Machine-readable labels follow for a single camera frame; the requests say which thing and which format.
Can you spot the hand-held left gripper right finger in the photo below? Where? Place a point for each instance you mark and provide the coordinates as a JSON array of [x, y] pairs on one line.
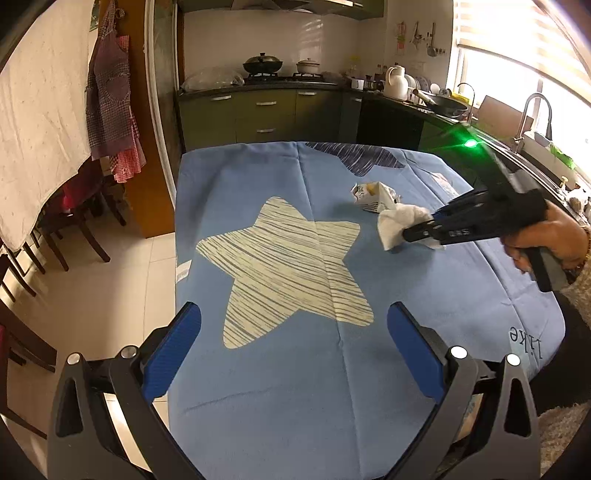
[[413, 350]]

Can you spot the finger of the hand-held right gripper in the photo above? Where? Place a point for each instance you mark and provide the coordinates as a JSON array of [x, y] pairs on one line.
[[466, 205], [452, 231]]

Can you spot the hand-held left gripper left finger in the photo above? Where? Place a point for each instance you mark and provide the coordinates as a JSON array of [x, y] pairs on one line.
[[173, 350]]

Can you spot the white tissue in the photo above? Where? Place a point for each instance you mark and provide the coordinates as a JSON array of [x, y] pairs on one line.
[[397, 226]]

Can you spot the small white yellow carton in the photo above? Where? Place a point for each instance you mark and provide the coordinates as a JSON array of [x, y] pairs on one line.
[[371, 196]]

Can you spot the person's right forearm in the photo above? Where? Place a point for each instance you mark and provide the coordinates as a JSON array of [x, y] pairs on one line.
[[579, 286]]

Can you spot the person's right hand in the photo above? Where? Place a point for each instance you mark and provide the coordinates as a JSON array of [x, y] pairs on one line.
[[558, 230]]

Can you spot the steel kitchen faucet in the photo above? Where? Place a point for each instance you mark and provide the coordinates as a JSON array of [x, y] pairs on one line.
[[531, 120]]

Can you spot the brown cutting board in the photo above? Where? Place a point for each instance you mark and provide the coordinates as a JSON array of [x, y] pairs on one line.
[[498, 115]]

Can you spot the black frying pan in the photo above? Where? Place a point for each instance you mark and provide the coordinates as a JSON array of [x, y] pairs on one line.
[[443, 104]]

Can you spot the blue star print tablecloth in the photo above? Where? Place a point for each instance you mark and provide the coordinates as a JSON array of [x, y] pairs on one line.
[[277, 392]]

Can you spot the dish rack with plates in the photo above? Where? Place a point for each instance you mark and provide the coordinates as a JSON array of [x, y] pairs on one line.
[[422, 84]]

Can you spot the white thermos jug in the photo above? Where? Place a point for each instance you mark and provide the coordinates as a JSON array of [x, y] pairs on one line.
[[397, 83]]

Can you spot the kitchen window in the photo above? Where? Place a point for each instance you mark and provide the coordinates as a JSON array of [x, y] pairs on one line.
[[521, 60]]

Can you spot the dark wooden chair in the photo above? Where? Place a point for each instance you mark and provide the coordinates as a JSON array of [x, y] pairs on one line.
[[18, 350], [78, 217]]

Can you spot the white cooking pot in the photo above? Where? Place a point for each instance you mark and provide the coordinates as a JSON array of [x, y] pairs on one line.
[[308, 67]]

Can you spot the gas stove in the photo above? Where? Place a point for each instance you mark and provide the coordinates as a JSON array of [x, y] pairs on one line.
[[286, 77]]

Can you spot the green kitchen cabinets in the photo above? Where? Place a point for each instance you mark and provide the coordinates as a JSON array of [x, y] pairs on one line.
[[258, 115]]

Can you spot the black lidded wok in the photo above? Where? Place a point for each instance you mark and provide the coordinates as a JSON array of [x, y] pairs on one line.
[[263, 64]]

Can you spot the purple checked apron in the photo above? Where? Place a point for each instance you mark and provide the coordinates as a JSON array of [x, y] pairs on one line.
[[108, 92]]

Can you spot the white table cover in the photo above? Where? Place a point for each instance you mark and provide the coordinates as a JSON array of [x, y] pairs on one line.
[[41, 115]]

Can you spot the clear plastic bag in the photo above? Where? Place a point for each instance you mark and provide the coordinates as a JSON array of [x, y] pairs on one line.
[[212, 78]]

